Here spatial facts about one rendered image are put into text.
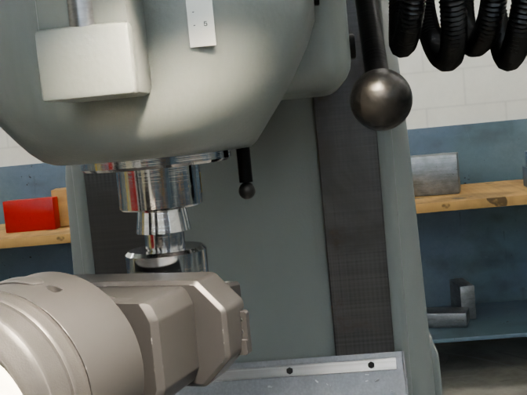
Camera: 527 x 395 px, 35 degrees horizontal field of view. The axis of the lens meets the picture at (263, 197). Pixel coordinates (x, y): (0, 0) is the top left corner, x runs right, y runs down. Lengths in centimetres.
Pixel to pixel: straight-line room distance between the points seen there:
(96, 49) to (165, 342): 14
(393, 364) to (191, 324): 47
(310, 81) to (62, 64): 25
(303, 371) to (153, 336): 49
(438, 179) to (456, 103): 68
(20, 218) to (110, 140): 399
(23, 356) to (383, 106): 19
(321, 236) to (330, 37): 32
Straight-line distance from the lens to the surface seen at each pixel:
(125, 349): 37
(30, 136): 43
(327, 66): 58
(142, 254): 47
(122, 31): 36
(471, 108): 475
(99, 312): 37
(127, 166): 45
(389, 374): 87
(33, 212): 436
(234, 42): 40
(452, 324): 425
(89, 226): 89
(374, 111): 40
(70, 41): 36
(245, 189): 47
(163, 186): 46
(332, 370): 87
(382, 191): 85
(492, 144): 476
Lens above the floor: 132
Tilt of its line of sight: 5 degrees down
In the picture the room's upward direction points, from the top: 5 degrees counter-clockwise
